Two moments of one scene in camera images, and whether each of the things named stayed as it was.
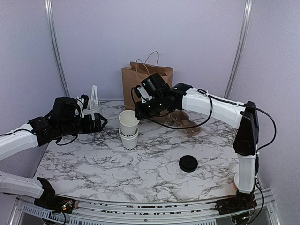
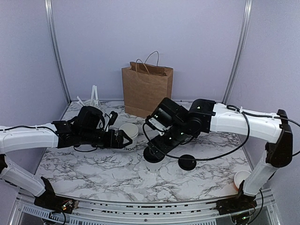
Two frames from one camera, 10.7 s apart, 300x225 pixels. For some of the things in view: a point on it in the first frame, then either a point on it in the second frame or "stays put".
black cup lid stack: x=188 y=163 stays put
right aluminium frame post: x=247 y=12 stays put
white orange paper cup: x=236 y=181 stays put
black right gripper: x=139 y=111 -> x=165 y=148
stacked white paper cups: x=130 y=143 stays put
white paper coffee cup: x=128 y=122 -> x=153 y=168
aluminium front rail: x=23 y=211 stays put
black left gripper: x=97 y=127 -> x=112 y=143
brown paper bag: x=134 y=73 stays put
